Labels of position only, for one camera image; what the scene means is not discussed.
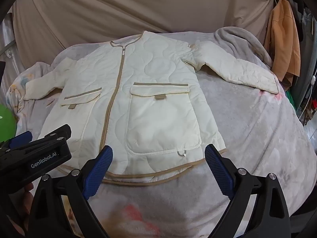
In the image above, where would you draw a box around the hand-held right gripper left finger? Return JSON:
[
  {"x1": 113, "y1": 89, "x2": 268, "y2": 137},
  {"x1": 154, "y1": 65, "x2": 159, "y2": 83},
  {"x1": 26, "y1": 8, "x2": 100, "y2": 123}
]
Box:
[{"x1": 26, "y1": 145, "x2": 114, "y2": 238}]

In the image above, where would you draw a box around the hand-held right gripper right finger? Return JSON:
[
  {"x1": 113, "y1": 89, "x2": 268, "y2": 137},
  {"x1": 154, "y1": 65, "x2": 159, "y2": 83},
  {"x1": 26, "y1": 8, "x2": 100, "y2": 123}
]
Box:
[{"x1": 204, "y1": 144, "x2": 291, "y2": 238}]

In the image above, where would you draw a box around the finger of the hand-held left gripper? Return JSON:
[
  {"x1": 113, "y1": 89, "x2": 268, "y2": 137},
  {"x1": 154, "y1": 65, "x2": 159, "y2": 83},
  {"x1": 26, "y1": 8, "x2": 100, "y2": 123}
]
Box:
[
  {"x1": 0, "y1": 133, "x2": 69, "y2": 155},
  {"x1": 7, "y1": 124, "x2": 72, "y2": 147}
]

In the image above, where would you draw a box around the white quilted jacket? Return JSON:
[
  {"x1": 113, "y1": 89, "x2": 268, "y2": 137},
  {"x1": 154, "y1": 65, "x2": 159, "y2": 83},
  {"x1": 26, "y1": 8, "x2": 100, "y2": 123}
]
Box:
[{"x1": 23, "y1": 30, "x2": 280, "y2": 185}]

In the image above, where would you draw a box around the person's left hand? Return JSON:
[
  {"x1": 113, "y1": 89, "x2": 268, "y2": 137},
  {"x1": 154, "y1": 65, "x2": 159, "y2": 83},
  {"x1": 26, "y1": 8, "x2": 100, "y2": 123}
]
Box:
[{"x1": 23, "y1": 182, "x2": 34, "y2": 204}]

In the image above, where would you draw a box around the green cushion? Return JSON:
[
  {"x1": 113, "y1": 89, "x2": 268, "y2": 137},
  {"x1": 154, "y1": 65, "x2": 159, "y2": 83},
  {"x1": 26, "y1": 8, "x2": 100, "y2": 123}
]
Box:
[{"x1": 0, "y1": 104, "x2": 18, "y2": 143}]

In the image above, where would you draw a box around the grey floral blanket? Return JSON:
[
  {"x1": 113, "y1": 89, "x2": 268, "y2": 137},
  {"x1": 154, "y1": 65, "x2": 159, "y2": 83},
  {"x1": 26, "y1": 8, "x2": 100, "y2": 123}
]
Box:
[{"x1": 6, "y1": 26, "x2": 317, "y2": 238}]

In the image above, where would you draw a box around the beige curtain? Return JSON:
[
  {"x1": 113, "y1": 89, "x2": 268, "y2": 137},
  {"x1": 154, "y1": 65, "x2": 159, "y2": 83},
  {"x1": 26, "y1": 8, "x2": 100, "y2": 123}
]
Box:
[{"x1": 12, "y1": 0, "x2": 275, "y2": 63}]

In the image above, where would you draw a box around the orange hanging garment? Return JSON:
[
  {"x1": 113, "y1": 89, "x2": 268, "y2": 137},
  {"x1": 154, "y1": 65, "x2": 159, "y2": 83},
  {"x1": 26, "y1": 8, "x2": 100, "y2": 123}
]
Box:
[{"x1": 264, "y1": 0, "x2": 301, "y2": 88}]

